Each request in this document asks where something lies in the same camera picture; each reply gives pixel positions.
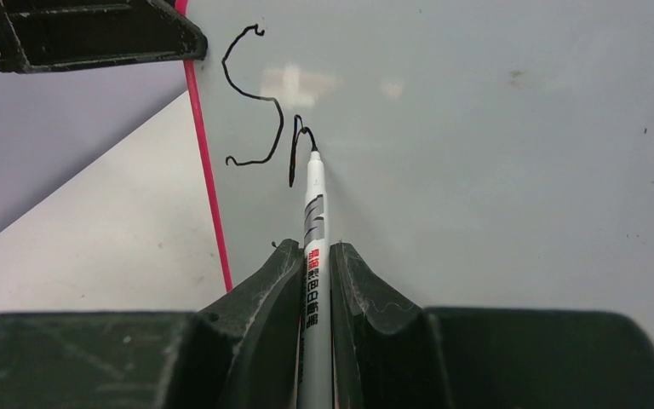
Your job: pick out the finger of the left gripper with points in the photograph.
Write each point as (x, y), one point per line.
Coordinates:
(67, 36)

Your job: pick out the pink framed whiteboard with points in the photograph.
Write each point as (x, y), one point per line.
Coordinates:
(481, 153)

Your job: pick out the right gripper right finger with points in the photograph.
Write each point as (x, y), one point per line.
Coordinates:
(391, 353)

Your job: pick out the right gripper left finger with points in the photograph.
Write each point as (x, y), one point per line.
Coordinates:
(239, 352)

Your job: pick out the white whiteboard marker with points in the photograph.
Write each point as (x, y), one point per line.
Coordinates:
(315, 377)

